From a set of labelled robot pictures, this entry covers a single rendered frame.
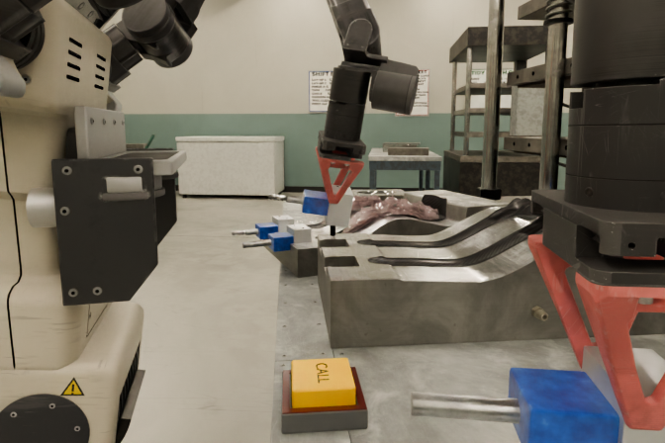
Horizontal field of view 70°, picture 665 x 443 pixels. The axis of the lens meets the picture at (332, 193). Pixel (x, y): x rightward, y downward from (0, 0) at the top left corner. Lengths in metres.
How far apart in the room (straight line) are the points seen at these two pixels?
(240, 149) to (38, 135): 6.65
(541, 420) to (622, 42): 0.18
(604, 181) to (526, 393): 0.11
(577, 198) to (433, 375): 0.37
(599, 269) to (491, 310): 0.45
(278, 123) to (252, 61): 1.07
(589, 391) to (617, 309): 0.08
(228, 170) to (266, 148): 0.68
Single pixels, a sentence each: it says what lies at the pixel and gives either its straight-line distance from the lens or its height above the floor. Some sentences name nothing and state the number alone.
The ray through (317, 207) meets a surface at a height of 0.95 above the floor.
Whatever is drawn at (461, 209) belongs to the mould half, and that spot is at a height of 0.90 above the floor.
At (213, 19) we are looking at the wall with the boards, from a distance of 8.43.
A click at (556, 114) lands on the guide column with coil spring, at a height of 1.12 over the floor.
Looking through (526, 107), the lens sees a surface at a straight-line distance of 4.94.
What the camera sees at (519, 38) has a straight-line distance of 5.22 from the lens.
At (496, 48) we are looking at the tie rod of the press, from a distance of 2.04.
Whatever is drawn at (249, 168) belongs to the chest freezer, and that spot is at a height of 0.47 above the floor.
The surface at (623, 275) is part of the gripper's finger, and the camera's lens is 0.22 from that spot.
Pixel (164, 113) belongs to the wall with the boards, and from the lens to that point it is 8.59.
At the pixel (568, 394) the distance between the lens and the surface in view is 0.29.
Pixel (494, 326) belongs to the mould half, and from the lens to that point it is 0.68.
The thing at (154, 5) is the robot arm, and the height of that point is 1.27.
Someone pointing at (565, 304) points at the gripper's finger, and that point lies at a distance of 0.30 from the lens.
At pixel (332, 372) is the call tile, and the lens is 0.50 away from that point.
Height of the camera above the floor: 1.08
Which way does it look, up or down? 8 degrees down
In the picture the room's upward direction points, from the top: straight up
